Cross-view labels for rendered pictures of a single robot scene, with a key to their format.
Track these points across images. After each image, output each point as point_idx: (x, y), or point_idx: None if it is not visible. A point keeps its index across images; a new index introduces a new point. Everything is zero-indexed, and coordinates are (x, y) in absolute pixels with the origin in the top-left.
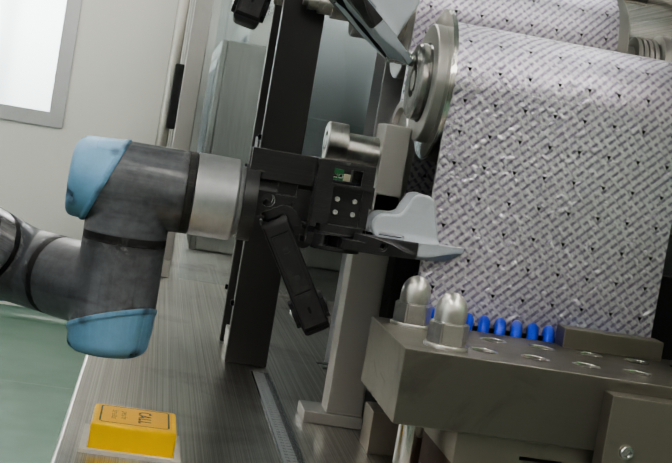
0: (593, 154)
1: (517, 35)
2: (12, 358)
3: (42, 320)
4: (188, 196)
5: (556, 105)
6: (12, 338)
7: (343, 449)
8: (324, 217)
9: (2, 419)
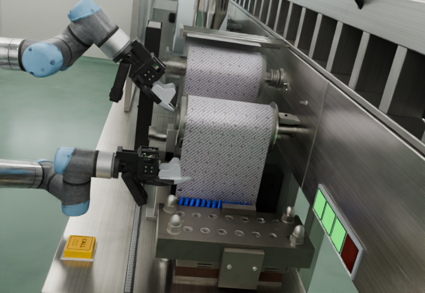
0: (236, 145)
1: (211, 102)
2: (104, 82)
3: (116, 64)
4: (94, 170)
5: (222, 131)
6: (105, 73)
7: (153, 237)
8: (141, 174)
9: (99, 111)
